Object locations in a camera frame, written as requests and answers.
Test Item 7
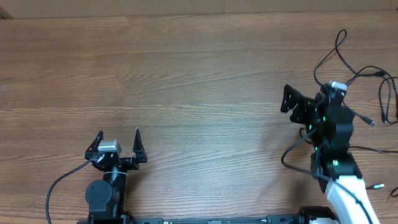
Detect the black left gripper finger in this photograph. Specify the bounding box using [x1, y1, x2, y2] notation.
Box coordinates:
[132, 128, 147, 163]
[85, 131, 103, 159]

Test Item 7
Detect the black thin usb cable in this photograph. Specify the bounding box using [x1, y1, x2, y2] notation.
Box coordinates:
[343, 65, 389, 127]

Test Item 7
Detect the black cable usb-a plug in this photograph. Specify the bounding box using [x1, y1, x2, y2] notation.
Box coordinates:
[313, 29, 388, 86]

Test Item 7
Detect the black cable with silver plug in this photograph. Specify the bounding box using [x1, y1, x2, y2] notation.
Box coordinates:
[348, 145, 398, 198]

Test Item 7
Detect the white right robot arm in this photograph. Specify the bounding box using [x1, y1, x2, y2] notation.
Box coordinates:
[280, 81, 379, 223]

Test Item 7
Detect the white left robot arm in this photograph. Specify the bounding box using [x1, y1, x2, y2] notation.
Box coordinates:
[85, 129, 147, 224]

